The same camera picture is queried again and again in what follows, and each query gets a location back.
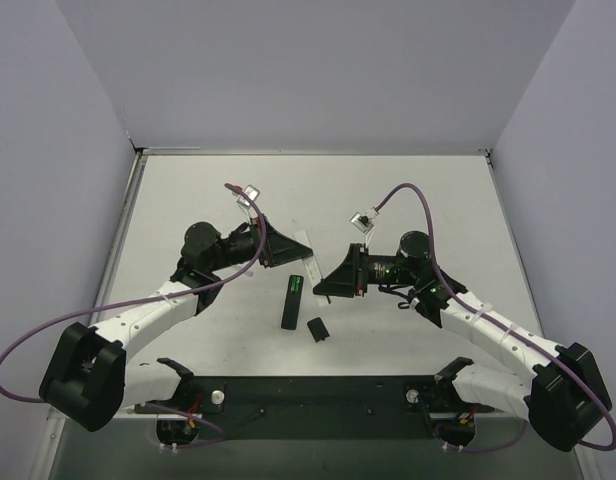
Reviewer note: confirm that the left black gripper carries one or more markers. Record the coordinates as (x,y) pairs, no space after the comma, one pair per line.
(263,241)

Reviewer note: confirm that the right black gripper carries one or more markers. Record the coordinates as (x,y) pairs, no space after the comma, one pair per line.
(361,271)

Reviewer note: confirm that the black remote control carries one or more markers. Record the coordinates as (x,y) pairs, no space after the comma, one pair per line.
(292,304)

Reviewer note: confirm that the black battery cover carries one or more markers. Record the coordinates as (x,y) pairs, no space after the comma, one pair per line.
(318,329)

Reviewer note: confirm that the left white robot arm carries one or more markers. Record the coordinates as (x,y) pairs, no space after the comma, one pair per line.
(89,378)

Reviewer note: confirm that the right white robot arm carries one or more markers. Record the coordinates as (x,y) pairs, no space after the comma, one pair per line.
(558,390)

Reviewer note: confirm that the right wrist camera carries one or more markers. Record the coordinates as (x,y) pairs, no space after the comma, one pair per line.
(364,222)

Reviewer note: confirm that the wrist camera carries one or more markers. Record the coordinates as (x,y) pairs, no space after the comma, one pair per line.
(364,222)
(246,195)

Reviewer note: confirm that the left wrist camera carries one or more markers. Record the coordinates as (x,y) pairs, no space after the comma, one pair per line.
(246,195)

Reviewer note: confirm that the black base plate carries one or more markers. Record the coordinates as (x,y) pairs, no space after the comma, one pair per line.
(322,407)

